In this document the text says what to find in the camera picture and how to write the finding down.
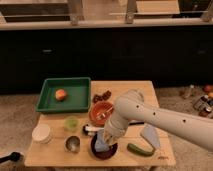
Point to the blue sponge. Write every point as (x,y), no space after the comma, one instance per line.
(100,145)

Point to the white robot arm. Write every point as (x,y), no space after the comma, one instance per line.
(131,106)

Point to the orange bowl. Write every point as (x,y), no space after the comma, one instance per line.
(100,112)

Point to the purple bowl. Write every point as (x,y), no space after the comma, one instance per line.
(103,155)

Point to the dark grapes bunch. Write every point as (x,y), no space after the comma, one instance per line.
(105,96)

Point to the green plastic tray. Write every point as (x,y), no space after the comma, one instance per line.
(78,95)

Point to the wooden fork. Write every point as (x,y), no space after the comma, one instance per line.
(104,114)

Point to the black marker pen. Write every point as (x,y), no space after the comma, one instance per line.
(136,123)

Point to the red yellow apple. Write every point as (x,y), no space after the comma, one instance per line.
(60,94)

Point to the green plastic cup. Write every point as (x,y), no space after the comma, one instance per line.
(71,123)

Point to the grey blue cloth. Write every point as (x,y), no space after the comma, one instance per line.
(149,133)

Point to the green cucumber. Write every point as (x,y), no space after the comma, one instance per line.
(139,151)

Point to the small metal cup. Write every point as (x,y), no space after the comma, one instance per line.
(72,144)

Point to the bottles on floor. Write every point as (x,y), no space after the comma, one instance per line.
(204,104)

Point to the black object on floor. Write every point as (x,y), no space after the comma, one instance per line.
(14,156)

